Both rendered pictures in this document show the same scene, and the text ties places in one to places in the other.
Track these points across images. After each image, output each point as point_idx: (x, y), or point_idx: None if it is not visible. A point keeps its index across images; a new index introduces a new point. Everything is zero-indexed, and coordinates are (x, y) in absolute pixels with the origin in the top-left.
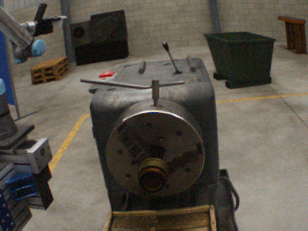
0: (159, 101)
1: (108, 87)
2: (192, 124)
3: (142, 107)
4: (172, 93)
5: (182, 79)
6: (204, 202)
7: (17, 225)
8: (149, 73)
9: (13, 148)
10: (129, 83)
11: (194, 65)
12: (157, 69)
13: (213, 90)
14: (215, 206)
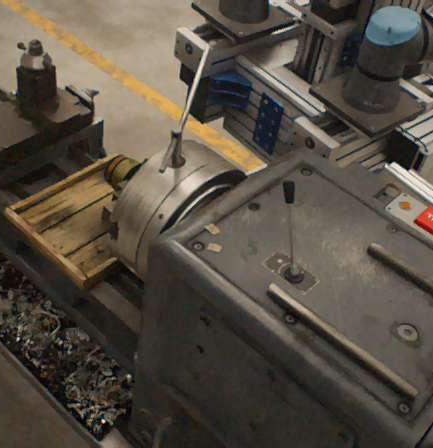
0: (190, 175)
1: (326, 174)
2: (125, 197)
3: (190, 152)
4: (205, 206)
5: (237, 240)
6: (113, 305)
7: (273, 159)
8: (347, 252)
9: (325, 106)
10: (313, 198)
11: (329, 347)
12: (370, 282)
13: (151, 244)
14: (135, 385)
